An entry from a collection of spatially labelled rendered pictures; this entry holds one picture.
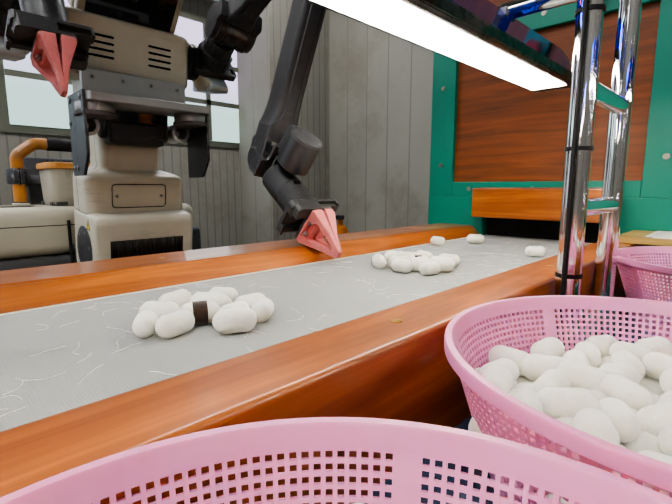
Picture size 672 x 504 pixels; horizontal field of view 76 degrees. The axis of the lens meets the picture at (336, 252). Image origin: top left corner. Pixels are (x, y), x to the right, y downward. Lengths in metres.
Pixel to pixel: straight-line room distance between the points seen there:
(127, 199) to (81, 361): 0.76
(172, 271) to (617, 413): 0.48
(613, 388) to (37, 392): 0.35
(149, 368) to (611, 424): 0.28
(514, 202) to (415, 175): 2.40
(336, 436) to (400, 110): 3.43
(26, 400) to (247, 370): 0.13
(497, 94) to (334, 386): 1.01
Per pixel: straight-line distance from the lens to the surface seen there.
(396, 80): 3.64
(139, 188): 1.10
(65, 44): 0.76
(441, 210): 1.22
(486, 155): 1.18
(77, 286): 0.55
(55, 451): 0.20
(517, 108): 1.16
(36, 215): 1.31
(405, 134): 3.51
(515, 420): 0.23
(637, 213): 1.06
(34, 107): 3.47
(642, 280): 0.67
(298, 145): 0.72
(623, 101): 0.63
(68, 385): 0.33
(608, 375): 0.33
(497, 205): 1.08
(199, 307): 0.40
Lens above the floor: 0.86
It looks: 9 degrees down
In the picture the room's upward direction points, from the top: straight up
